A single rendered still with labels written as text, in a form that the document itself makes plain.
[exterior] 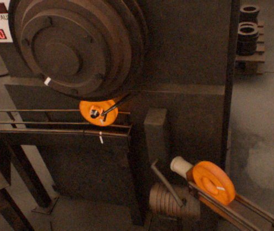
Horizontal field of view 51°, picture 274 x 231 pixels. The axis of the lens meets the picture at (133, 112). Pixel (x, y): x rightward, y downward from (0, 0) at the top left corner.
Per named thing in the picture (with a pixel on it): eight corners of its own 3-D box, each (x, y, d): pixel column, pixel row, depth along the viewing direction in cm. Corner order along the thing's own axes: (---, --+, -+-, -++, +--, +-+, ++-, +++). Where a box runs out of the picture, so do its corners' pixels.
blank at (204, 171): (211, 196, 104) (204, 201, 102) (191, 159, 102) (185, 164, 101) (244, 204, 90) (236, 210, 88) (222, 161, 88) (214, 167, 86)
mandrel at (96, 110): (104, 94, 127) (102, 86, 124) (113, 94, 125) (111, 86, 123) (89, 120, 114) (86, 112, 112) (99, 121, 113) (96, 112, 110)
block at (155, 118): (154, 146, 131) (148, 105, 116) (172, 148, 129) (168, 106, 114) (149, 164, 123) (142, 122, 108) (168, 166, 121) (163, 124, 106)
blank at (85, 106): (76, 93, 117) (72, 98, 114) (110, 89, 111) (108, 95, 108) (91, 121, 126) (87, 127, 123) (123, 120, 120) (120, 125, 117)
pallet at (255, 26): (133, 69, 293) (126, 28, 265) (153, 33, 350) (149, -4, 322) (262, 75, 254) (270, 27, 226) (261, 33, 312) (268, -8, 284)
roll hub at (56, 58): (128, 51, 86) (84, 100, 105) (48, -14, 79) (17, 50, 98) (122, 61, 82) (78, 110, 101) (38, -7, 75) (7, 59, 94)
